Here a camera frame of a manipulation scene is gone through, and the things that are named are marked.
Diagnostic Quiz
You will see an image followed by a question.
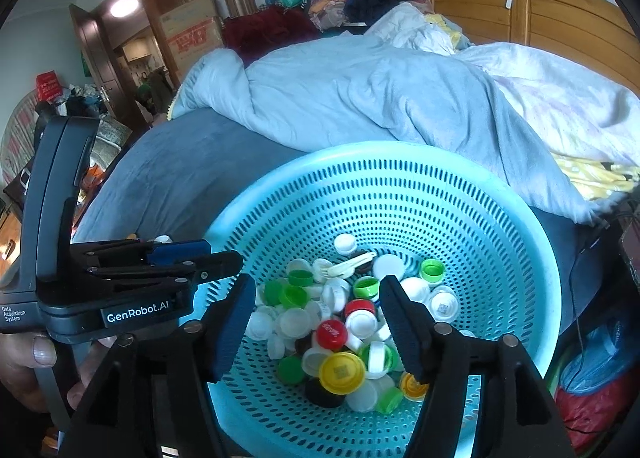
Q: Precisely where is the dark red blanket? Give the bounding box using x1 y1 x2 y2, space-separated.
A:
220 6 321 66

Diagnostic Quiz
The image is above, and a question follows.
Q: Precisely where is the black cable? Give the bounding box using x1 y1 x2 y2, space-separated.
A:
569 211 622 389

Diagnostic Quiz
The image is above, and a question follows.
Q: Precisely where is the heap of collected bottle caps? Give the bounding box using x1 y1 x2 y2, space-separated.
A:
245 233 476 414

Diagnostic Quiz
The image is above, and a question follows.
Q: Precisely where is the blue plastic bag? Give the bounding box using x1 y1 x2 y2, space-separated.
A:
557 318 640 396

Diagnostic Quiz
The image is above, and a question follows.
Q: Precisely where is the dark wooden door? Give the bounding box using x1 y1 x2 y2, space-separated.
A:
69 3 137 131

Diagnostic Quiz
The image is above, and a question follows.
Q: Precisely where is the cardboard box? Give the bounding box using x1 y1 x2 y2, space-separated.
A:
159 0 226 84

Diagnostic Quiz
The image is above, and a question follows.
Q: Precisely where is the yellow dotted cloth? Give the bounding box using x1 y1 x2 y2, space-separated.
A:
550 151 640 201

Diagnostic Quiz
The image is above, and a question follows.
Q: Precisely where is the spread of bottle caps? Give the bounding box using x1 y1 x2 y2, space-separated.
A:
125 233 174 245

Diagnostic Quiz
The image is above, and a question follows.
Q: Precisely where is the teal perforated plastic basket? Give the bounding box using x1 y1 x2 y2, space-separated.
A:
202 141 563 458

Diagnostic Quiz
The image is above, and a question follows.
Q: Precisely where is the white crumpled cloth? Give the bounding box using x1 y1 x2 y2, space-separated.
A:
364 2 472 57

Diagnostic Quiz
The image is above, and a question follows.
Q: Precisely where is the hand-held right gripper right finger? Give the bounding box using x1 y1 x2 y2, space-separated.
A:
378 275 576 458

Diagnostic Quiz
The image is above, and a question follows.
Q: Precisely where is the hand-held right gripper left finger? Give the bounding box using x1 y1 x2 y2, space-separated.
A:
60 274 257 458

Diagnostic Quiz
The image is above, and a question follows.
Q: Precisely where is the red plastic bag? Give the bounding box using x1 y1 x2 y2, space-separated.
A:
552 378 637 454

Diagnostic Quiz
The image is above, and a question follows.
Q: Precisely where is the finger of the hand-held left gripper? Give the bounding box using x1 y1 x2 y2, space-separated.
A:
87 249 245 290
70 238 212 270

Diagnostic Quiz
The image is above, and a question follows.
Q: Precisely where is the wooden headboard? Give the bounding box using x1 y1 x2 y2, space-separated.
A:
432 0 640 100

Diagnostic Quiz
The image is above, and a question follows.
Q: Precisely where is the person's left hand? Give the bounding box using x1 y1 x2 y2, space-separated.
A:
0 332 120 414

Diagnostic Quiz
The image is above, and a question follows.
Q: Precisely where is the red paper bag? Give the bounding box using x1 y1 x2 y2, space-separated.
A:
35 71 64 102

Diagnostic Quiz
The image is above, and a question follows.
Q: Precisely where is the light blue duvet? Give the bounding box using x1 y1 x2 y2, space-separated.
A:
170 32 640 226

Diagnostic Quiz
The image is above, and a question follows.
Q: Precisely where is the large round pale panel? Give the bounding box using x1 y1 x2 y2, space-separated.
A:
0 88 43 186

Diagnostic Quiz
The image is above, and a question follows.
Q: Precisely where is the cream plastic spoon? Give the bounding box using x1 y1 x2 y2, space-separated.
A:
320 251 375 280

